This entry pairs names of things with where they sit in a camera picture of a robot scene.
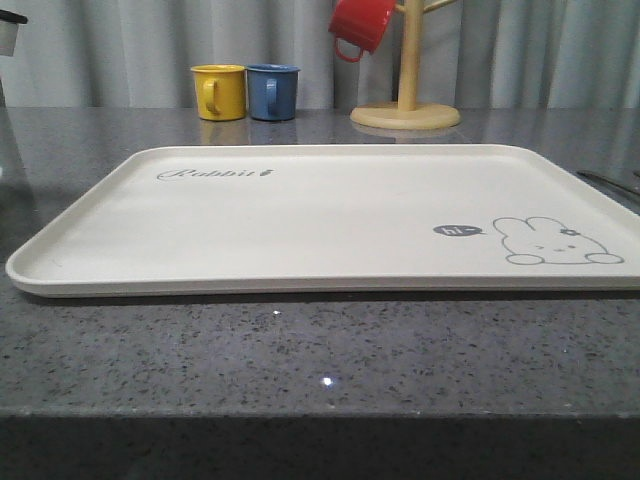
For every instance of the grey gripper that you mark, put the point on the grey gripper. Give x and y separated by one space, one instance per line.
9 27

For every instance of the silver metal fork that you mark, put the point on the silver metal fork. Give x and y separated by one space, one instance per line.
611 183

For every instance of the grey curtain backdrop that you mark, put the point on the grey curtain backdrop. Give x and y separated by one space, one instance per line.
474 54

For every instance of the yellow enamel mug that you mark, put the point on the yellow enamel mug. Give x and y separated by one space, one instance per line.
220 91

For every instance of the blue enamel mug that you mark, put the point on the blue enamel mug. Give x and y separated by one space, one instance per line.
272 91

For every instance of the red enamel mug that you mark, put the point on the red enamel mug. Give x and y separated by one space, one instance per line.
361 23

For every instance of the wooden mug tree stand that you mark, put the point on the wooden mug tree stand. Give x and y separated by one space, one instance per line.
407 113

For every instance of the cream rabbit serving tray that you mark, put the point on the cream rabbit serving tray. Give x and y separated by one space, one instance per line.
240 219

